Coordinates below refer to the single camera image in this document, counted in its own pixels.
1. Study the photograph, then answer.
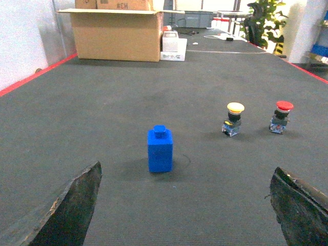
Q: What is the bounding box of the white small box on top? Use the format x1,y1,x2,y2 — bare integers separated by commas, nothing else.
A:
162,31,179,52

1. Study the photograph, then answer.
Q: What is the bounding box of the red mushroom push button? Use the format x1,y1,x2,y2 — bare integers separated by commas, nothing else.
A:
269,100,294,134

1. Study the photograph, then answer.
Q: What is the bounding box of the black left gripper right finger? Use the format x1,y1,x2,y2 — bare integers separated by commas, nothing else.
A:
270,167,327,245

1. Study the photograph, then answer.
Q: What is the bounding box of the green potted plant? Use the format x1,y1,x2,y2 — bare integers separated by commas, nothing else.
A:
242,1,288,49

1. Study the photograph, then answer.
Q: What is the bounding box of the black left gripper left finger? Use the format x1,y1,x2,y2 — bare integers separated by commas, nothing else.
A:
0,161,103,246

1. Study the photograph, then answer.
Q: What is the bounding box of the white flat box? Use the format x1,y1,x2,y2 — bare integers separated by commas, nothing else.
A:
160,38,188,62

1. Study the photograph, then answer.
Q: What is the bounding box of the blue block part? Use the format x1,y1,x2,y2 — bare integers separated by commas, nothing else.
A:
148,125,173,173

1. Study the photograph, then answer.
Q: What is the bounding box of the white cable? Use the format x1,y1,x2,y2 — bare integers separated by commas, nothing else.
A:
187,34,270,55

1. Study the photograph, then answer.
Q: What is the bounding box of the large cardboard box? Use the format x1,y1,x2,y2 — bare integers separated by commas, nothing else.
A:
55,8,186,63

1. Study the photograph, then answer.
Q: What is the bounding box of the yellow mushroom push button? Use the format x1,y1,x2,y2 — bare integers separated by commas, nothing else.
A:
221,102,245,137

